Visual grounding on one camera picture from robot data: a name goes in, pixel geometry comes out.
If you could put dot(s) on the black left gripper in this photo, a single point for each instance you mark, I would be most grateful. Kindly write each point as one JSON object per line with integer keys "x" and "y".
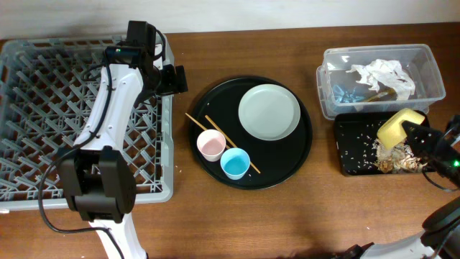
{"x": 171, "y": 73}

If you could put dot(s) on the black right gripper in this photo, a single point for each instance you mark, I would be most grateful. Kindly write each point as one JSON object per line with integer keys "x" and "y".
{"x": 434, "y": 140}

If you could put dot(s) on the yellow bowl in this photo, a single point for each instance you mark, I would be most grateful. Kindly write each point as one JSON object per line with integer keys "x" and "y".
{"x": 392, "y": 133}

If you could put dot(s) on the pink cup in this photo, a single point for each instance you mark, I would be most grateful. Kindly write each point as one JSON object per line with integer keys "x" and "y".
{"x": 211, "y": 144}

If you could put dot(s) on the pale green plate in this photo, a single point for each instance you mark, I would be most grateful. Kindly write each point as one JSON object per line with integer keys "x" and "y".
{"x": 269, "y": 112}

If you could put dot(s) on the blue cup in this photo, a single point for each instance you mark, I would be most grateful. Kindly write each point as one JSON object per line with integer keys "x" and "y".
{"x": 235, "y": 162}

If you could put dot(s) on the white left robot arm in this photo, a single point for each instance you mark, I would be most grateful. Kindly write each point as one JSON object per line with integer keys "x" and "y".
{"x": 97, "y": 181}

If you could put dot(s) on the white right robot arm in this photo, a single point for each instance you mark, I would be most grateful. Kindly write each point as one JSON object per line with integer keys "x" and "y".
{"x": 440, "y": 235}

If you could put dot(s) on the grey dishwasher rack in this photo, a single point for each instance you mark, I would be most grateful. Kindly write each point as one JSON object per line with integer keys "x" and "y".
{"x": 44, "y": 106}

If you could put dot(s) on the food scraps pile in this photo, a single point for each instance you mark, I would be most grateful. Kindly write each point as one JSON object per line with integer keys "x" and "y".
{"x": 398, "y": 159}

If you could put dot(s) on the wooden chopstick left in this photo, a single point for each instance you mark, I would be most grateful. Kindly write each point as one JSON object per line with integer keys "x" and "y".
{"x": 199, "y": 124}

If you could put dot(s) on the wooden chopstick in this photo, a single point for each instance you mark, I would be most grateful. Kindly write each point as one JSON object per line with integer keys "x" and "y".
{"x": 199, "y": 124}
{"x": 228, "y": 139}

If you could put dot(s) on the wooden chopstick right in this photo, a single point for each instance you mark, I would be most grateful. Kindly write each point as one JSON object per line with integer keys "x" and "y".
{"x": 228, "y": 139}

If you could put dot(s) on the black rectangular tray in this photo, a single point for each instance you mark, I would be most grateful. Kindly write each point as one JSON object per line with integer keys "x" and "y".
{"x": 355, "y": 134}

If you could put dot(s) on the crumpled white paper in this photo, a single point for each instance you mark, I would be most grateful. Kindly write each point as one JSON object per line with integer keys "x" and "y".
{"x": 389, "y": 73}

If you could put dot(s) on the clear plastic bin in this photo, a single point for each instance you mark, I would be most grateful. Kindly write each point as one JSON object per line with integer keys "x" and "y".
{"x": 417, "y": 61}

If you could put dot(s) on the round black tray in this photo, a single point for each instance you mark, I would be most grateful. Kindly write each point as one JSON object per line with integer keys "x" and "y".
{"x": 274, "y": 161}

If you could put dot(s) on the blue plastic wrapper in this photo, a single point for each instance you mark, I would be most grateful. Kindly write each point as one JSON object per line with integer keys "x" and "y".
{"x": 341, "y": 95}

